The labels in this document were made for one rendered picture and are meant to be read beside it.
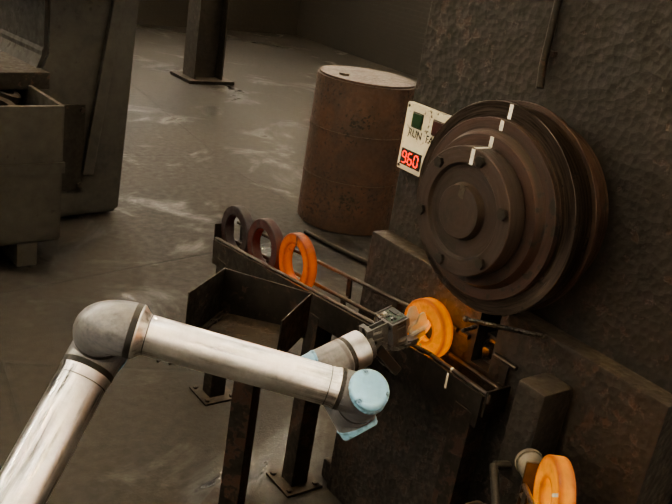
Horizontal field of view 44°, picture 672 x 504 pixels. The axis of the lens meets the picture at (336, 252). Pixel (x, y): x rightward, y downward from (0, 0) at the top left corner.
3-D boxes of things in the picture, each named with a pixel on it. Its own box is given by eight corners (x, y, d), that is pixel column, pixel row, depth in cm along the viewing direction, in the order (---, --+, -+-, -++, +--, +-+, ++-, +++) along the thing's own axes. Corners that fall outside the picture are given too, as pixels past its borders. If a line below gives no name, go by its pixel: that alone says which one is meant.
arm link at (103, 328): (81, 277, 169) (398, 368, 176) (83, 300, 180) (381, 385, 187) (60, 329, 163) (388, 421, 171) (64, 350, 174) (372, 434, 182)
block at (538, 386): (524, 458, 195) (550, 369, 186) (550, 478, 189) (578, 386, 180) (492, 470, 188) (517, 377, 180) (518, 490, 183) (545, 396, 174)
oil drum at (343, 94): (354, 200, 551) (377, 64, 519) (411, 232, 508) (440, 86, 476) (277, 205, 516) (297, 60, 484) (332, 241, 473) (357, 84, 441)
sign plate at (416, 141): (401, 166, 229) (414, 101, 222) (466, 197, 210) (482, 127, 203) (395, 166, 227) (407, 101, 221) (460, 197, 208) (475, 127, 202)
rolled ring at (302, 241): (273, 241, 262) (283, 240, 264) (284, 299, 259) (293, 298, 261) (301, 225, 247) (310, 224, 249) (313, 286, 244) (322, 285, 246)
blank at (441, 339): (415, 288, 214) (405, 290, 212) (458, 307, 202) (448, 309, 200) (408, 345, 218) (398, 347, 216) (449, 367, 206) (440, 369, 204)
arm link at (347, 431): (352, 437, 180) (324, 387, 184) (340, 448, 191) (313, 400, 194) (388, 417, 184) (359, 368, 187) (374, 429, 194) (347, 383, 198)
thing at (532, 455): (539, 475, 176) (545, 449, 175) (550, 498, 168) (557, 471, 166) (511, 471, 176) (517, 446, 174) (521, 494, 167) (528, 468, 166)
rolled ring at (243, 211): (248, 210, 272) (257, 210, 273) (221, 200, 286) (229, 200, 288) (246, 265, 276) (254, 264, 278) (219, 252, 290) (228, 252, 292)
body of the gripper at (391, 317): (412, 317, 198) (372, 336, 193) (413, 346, 203) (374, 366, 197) (392, 303, 204) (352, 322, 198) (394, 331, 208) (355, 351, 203)
